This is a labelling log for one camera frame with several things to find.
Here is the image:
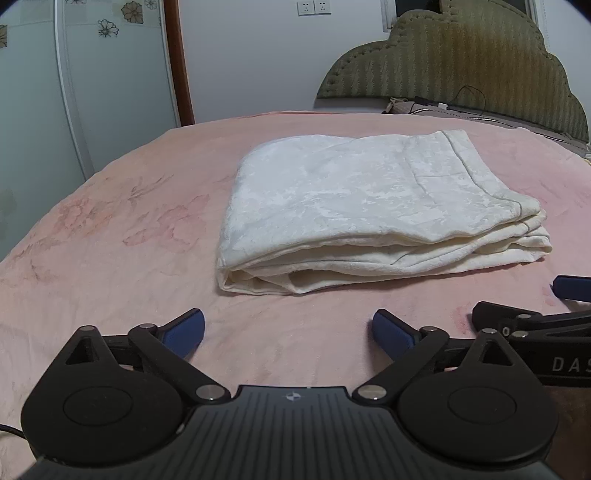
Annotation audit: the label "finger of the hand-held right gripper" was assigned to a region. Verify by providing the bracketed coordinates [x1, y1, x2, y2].
[553, 275, 591, 304]
[472, 301, 591, 342]

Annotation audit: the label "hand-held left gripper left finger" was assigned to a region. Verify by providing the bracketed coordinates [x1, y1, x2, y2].
[65, 308, 232, 407]

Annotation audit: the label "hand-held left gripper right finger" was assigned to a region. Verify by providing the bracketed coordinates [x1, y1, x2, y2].
[351, 309, 513, 407]

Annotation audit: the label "white pants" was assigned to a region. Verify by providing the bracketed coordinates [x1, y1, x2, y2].
[216, 130, 553, 296]

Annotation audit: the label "pink floral blanket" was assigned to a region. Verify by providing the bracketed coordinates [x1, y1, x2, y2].
[0, 110, 591, 480]

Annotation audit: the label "brown patterned pillow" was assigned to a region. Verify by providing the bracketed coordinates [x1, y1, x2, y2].
[382, 97, 444, 116]

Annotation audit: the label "olive padded headboard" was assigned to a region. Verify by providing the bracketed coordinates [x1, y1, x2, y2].
[316, 0, 589, 144]

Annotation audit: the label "floral frosted glass door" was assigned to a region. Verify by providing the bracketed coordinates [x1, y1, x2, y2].
[0, 0, 182, 197]

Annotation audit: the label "white-framed window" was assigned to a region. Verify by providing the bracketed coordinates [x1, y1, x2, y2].
[379, 0, 552, 54]

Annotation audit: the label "thin black charging cable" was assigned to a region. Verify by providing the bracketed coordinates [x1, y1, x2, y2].
[455, 85, 491, 118]

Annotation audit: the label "brown wooden door frame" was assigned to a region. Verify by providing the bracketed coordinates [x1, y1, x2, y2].
[163, 0, 195, 127]

